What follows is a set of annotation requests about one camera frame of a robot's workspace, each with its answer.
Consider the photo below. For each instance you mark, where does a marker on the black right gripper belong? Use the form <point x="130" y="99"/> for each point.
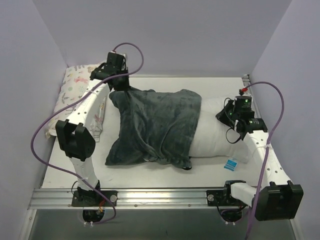
<point x="223" y="116"/>

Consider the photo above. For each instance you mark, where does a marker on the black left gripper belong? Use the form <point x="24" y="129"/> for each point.
<point x="122" y="85"/>

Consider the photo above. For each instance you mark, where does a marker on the white pillow insert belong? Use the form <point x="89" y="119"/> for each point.
<point x="212" y="138"/>

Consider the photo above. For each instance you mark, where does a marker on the dark grey fleece pillowcase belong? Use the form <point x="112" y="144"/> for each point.
<point x="155" y="127"/>

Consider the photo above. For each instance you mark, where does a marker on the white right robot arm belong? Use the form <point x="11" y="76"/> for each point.
<point x="276" y="197"/>

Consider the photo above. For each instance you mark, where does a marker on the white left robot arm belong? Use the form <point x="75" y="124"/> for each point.
<point x="73" y="134"/>

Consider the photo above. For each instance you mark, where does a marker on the floral animal print pillow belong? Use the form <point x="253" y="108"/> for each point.
<point x="73" y="87"/>

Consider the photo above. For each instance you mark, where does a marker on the blue pillow label tag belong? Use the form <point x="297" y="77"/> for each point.
<point x="231" y="164"/>

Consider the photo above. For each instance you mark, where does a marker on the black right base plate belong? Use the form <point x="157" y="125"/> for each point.
<point x="217" y="198"/>

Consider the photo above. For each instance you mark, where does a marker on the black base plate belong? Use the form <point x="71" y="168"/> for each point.
<point x="217" y="198"/>
<point x="93" y="199"/>

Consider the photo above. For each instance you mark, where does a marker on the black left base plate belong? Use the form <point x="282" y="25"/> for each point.
<point x="93" y="199"/>

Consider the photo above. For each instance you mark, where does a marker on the aluminium front rail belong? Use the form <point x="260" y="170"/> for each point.
<point x="176" y="198"/>

